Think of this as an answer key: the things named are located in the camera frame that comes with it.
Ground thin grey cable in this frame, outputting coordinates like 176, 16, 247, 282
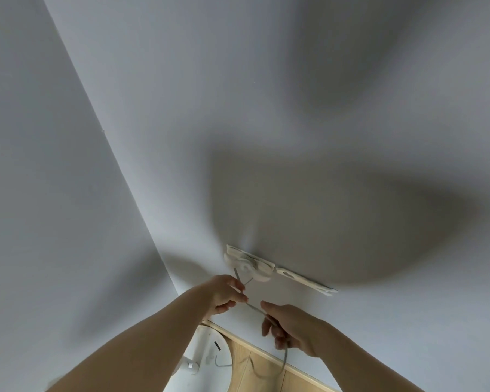
234, 270, 290, 380

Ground white round fan base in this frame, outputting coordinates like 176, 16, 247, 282
168, 324, 234, 392

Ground person's right forearm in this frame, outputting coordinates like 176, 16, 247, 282
310, 322, 426, 392

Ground white flat wall plate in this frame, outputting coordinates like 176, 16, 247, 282
275, 265, 338, 298

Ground person's right hand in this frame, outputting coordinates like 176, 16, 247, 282
261, 300, 332, 358

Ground white wall socket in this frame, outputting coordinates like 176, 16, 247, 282
225, 244, 277, 282

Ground person's left hand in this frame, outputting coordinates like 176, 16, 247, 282
203, 275, 249, 317

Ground person's left forearm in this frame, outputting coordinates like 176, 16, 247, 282
45, 288, 213, 392

